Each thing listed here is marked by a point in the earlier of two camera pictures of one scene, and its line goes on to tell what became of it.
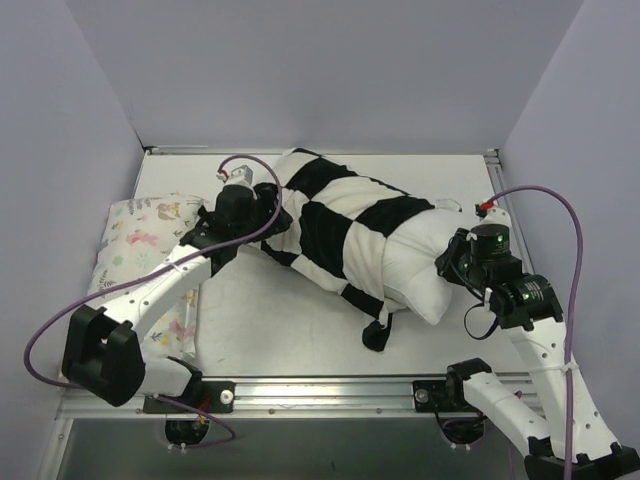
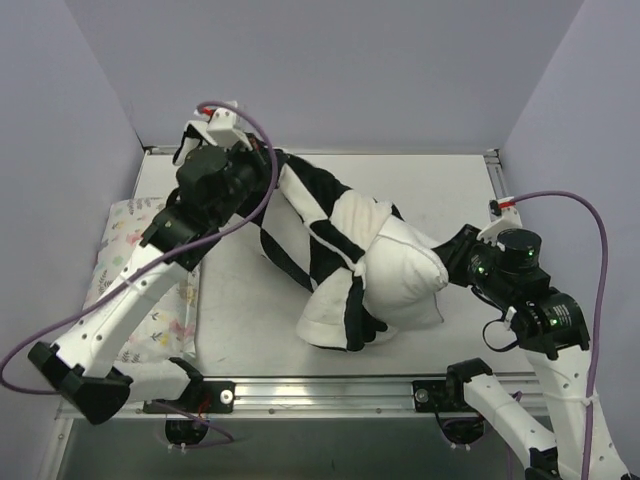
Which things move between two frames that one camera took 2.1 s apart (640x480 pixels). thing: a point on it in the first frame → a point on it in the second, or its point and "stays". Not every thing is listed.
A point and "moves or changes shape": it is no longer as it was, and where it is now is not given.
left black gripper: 270,209 → 261,163
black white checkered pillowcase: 340,221 moves or changes shape
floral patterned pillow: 141,235 stays
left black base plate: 212,396 stays
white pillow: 412,277 moves or changes shape
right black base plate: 441,396 stays
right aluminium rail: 498,177 stays
